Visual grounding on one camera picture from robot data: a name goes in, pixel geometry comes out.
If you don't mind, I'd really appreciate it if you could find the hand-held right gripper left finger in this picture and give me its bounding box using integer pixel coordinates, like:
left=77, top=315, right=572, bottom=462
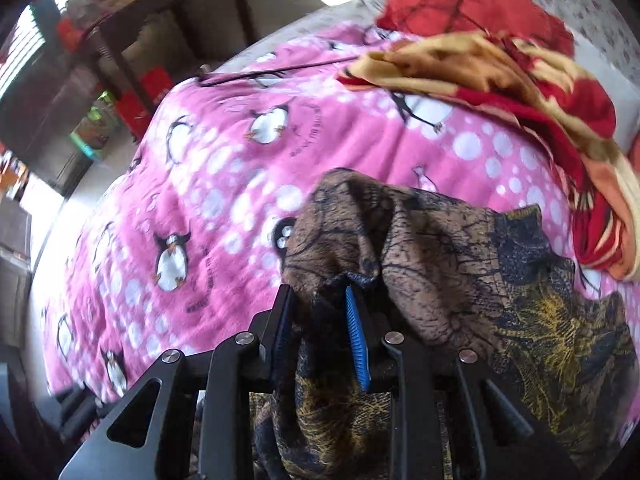
left=59, top=284, right=301, bottom=480

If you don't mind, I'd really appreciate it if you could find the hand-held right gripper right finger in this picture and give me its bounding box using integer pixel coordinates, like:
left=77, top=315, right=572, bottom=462
left=344, top=285, right=583, bottom=480

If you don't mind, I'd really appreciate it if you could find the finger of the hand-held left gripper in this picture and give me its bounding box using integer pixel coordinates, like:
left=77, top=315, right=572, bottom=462
left=59, top=386, right=107, bottom=442

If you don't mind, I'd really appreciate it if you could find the brown patterned garment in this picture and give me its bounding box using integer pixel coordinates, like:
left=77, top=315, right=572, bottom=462
left=250, top=167, right=638, bottom=480

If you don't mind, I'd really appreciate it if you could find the pink penguin blanket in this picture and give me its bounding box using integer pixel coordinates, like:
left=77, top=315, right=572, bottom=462
left=42, top=25, right=631, bottom=406

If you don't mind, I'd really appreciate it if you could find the green plastic item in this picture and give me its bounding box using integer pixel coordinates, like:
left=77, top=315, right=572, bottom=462
left=70, top=90, right=118, bottom=161

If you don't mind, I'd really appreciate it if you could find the red box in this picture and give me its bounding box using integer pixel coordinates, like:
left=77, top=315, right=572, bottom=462
left=115, top=67, right=171, bottom=133

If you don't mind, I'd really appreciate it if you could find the red yellow floral blanket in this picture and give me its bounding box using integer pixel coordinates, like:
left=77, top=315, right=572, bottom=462
left=337, top=30, right=640, bottom=281

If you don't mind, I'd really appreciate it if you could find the dark wooden table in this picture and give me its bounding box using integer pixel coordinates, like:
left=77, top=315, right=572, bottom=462
left=65, top=0, right=331, bottom=141

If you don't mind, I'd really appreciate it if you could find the red cushion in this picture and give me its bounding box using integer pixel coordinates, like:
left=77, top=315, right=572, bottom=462
left=375, top=0, right=576, bottom=56

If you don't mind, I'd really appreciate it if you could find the black cable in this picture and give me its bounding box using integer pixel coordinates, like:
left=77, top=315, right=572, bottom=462
left=197, top=55, right=361, bottom=86

